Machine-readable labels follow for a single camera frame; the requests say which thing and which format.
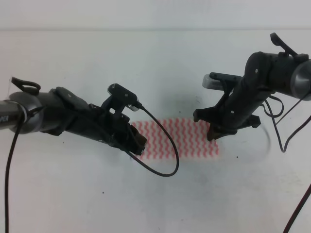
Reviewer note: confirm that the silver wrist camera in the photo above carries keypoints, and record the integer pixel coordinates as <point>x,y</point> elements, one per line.
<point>124,98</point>
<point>220,82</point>

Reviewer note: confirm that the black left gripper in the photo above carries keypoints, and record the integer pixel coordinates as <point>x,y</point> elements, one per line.
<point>107,123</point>

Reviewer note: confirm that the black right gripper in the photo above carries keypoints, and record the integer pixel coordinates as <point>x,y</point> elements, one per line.
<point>236,113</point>

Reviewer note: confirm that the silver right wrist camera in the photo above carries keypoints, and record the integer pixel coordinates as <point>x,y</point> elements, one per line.
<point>220,82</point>

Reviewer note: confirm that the pink white wavy striped towel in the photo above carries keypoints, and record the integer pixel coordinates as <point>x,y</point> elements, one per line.
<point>189,137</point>

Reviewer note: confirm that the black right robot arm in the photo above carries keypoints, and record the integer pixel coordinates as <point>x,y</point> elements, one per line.
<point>264,75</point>

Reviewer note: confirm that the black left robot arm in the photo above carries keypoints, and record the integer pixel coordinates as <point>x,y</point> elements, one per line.
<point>59,110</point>

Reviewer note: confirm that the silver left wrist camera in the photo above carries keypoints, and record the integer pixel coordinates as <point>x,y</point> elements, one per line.
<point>124,98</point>

